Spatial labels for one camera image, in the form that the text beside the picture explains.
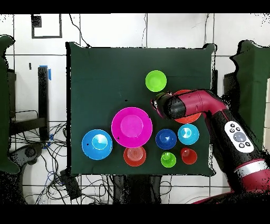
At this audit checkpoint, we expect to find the thin black floor cable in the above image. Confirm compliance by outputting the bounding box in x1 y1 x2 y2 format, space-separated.
69 13 92 49

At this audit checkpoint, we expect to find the wide orange bowl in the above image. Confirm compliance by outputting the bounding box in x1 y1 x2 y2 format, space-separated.
172 89 203 125

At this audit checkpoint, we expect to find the black floor box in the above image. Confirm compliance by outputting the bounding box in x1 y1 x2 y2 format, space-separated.
59 169 82 200

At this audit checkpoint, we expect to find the small deep orange bowl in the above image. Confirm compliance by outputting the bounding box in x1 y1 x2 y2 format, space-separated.
123 145 147 167

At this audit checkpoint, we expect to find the green cup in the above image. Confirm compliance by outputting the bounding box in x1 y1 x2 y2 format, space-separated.
160 151 177 169

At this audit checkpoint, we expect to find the dark green tablecloth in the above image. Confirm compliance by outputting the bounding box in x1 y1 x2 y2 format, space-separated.
65 41 216 176

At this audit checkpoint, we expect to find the grey wheeled floor base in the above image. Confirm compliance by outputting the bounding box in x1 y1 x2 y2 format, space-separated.
9 143 44 166

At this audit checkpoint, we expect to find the small dark blue bowl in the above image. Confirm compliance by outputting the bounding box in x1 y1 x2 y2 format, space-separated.
155 128 177 150

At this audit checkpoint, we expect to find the small light blue bowl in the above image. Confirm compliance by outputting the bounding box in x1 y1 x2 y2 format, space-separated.
177 123 200 146

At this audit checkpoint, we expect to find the tangle of floor cables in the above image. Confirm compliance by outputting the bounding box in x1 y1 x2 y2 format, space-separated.
10 122 70 203

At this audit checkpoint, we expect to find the green cloth side table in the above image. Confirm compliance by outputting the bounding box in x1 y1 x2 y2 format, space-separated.
0 34 21 174
228 40 270 178

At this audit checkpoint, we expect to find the small green bowl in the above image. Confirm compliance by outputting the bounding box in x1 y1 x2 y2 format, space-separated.
144 70 168 93

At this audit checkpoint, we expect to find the medium blue bowl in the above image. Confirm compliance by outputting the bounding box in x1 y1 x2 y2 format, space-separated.
81 129 113 161

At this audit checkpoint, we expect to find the black post with blue tape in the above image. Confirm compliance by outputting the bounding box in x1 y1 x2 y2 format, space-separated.
37 65 52 142

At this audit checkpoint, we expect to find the white box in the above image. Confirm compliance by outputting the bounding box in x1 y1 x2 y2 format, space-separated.
262 78 270 148

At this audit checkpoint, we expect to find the large pink bowl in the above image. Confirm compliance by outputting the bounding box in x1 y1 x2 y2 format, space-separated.
111 107 153 148

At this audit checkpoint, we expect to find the orange cup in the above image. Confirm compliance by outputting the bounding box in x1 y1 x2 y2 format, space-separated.
180 147 198 165

